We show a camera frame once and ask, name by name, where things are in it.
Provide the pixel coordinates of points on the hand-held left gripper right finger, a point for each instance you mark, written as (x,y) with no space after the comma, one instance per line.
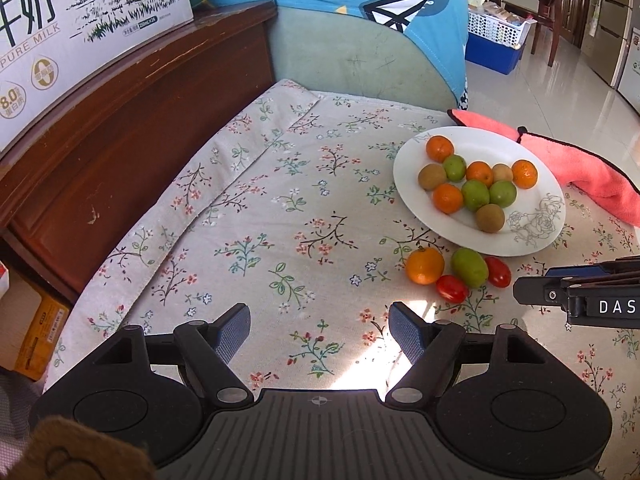
(407,332)

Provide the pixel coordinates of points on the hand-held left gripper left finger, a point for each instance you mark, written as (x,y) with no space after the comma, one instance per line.
(232,332)

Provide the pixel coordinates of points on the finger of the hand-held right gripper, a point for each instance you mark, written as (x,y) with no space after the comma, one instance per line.
(570,271)
(537,291)

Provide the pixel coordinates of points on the white flower-print plate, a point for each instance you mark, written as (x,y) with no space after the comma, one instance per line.
(530,240)

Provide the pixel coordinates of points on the green jujube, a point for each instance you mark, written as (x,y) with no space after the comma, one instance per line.
(475,195)
(470,267)
(503,193)
(454,168)

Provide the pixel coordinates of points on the orange mandarin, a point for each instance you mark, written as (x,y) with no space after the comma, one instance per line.
(524,174)
(440,148)
(480,173)
(424,266)
(447,198)

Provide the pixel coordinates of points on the red cherry tomato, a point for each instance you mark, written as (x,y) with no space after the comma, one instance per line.
(452,289)
(499,271)

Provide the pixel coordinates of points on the pink towel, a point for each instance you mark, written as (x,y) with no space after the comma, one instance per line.
(585,170)

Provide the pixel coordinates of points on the floral tablecloth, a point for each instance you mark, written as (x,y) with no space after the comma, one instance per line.
(275,210)

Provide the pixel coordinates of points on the yellow cardboard box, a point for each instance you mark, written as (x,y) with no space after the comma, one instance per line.
(42,335)

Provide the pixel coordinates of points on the brown fuzzy cloth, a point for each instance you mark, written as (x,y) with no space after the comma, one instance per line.
(75,452)

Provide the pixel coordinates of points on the white chest freezer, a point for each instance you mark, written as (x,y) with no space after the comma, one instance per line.
(631,70)

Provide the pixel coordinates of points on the wooden headboard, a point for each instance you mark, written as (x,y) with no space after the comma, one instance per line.
(125,150)

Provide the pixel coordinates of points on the blue storage bin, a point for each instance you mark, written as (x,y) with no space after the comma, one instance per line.
(492,55)

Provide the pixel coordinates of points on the white plastic basket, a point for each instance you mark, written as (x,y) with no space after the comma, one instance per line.
(495,27)

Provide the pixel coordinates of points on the grey refrigerator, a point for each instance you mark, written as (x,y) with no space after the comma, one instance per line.
(612,15)

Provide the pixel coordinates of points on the green armchair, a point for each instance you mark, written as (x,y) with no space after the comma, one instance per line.
(350,55)

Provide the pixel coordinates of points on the white cow-print carton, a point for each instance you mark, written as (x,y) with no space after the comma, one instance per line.
(75,35)

